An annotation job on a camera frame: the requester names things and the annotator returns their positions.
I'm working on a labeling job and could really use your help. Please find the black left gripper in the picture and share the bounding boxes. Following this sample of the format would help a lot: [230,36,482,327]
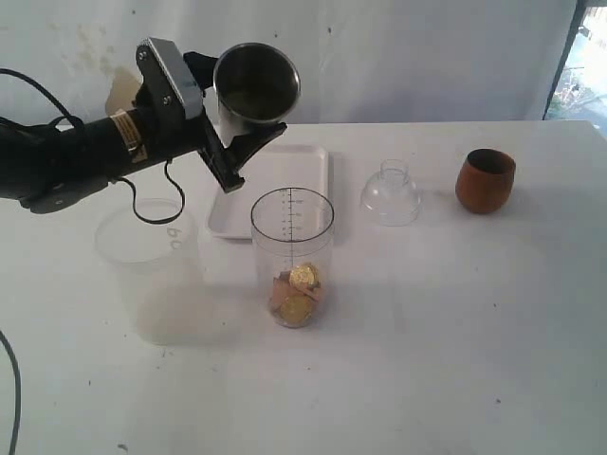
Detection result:
[134,37,287,192]

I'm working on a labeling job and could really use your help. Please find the stainless steel cup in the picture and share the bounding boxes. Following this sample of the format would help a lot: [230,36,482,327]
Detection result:
[213,43,301,145]

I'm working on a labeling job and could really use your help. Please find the brown wooden cup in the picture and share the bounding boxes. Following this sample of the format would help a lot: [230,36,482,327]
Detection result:
[455,149,516,214]

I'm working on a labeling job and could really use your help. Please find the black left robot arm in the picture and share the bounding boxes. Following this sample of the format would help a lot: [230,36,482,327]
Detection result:
[1,37,301,214]

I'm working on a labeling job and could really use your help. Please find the clear plastic shaker body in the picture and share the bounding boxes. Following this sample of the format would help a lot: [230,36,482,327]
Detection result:
[250,187,335,328]

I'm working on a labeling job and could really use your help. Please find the clear plastic shaker lid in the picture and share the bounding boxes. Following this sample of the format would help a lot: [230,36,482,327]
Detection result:
[359,159,421,227]

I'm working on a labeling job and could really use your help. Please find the white rectangular tray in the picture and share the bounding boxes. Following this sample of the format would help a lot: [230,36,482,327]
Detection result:
[206,144,334,242]

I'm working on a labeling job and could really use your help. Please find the translucent plastic deli container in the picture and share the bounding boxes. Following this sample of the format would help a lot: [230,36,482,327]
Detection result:
[95,206,229,346]

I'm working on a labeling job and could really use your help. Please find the gold coins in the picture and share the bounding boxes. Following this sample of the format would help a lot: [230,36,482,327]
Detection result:
[271,263,322,327]

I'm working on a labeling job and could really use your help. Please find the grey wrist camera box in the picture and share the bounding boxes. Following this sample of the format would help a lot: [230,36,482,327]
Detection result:
[147,37,203,120]

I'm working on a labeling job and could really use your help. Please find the black cable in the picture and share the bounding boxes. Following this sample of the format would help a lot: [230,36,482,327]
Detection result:
[0,68,186,455]

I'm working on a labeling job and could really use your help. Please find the dark window frame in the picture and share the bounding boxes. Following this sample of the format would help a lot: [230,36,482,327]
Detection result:
[542,0,589,120]

